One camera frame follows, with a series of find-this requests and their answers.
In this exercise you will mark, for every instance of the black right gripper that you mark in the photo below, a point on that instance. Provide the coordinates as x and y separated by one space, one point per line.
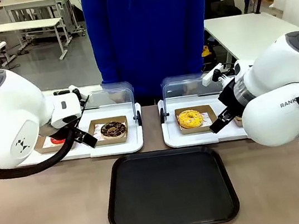
229 97

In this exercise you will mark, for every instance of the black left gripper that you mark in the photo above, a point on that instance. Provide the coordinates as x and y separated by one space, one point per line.
66 130

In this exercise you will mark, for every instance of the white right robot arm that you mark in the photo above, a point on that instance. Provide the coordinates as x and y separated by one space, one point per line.
282 75

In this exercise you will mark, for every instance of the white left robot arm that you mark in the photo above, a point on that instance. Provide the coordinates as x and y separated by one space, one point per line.
4 117

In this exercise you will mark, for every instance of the cardboard box of chocolate donut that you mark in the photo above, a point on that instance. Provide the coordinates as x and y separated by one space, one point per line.
93 123

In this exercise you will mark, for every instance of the cardboard box of yellow donut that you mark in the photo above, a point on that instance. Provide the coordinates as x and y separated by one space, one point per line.
197 130

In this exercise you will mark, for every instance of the chocolate sprinkled donut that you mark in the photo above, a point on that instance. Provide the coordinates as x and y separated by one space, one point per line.
113 131

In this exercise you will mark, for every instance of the yellow glazed donut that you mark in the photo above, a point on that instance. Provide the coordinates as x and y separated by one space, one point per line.
190 120

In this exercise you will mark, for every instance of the red glazed donut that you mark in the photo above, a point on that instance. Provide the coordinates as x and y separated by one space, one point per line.
56 141

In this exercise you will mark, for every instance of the cardboard box of red donut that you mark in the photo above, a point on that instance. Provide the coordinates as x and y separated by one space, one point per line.
42 149

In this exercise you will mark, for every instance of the black serving tray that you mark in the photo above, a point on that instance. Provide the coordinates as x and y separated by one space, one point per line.
170 189

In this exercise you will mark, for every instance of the person's right hand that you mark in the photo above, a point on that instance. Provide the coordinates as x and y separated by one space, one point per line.
116 97

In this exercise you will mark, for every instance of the white printed paper liner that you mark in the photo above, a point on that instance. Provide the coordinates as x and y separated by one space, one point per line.
97 131
207 118

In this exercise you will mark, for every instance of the white display case base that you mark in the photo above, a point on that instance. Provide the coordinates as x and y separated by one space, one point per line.
131 142
172 139

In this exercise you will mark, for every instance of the clear display case lid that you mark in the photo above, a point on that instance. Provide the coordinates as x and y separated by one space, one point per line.
185 89
113 95

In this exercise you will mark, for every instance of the yellow object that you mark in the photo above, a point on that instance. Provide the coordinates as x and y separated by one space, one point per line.
205 51

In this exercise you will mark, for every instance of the large white table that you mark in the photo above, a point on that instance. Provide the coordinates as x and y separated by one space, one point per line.
250 32

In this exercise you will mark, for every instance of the black chair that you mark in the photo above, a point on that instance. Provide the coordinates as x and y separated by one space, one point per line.
224 9

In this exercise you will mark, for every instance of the person in blue top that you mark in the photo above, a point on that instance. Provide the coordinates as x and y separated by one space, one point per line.
149 33

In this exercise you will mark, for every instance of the white bench table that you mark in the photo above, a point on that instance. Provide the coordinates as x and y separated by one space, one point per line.
27 26

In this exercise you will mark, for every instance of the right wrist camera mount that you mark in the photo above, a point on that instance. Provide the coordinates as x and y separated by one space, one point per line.
211 76

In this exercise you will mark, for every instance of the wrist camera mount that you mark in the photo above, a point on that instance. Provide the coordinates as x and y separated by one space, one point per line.
211 76
73 92

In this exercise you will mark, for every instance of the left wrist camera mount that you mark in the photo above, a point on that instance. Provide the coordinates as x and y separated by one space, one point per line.
73 92

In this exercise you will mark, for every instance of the white desk with frame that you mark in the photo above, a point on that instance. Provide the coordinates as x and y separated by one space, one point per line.
29 3

